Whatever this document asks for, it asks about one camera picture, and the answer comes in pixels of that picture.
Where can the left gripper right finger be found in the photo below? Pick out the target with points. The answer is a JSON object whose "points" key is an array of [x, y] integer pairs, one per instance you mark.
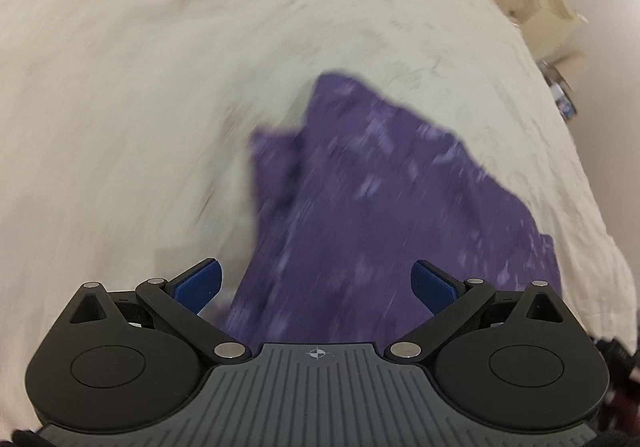
{"points": [[454, 304]]}

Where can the framed photo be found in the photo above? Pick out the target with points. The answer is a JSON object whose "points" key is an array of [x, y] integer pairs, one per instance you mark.
{"points": [[563, 97]]}

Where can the purple patterned garment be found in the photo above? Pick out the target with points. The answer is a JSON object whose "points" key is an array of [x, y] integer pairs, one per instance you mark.
{"points": [[348, 203]]}

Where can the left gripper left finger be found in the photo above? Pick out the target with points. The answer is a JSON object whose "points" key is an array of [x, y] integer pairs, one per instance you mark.
{"points": [[177, 302]]}

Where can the cream bedspread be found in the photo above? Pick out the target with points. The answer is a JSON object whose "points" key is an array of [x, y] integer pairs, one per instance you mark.
{"points": [[124, 129]]}

